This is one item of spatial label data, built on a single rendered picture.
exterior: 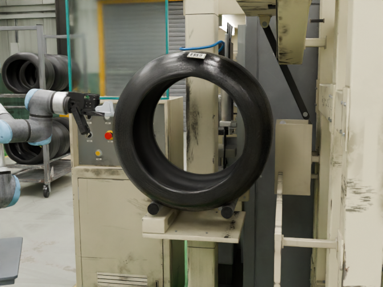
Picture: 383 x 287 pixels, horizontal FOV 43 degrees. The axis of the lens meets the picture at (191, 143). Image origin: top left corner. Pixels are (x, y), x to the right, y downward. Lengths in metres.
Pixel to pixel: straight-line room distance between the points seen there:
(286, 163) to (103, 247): 1.21
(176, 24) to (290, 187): 9.67
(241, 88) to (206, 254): 0.89
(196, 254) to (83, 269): 0.83
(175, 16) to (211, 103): 9.50
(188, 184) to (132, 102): 0.48
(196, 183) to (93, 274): 1.06
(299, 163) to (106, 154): 1.12
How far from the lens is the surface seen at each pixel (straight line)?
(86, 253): 2.85
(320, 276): 2.23
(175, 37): 11.53
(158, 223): 1.87
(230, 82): 1.70
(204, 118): 2.13
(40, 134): 2.02
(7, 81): 5.92
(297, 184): 2.08
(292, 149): 2.05
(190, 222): 2.02
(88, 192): 2.74
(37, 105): 2.01
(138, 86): 1.77
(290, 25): 1.65
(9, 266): 2.27
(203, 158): 2.16
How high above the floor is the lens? 1.42
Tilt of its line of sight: 8 degrees down
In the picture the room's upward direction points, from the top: straight up
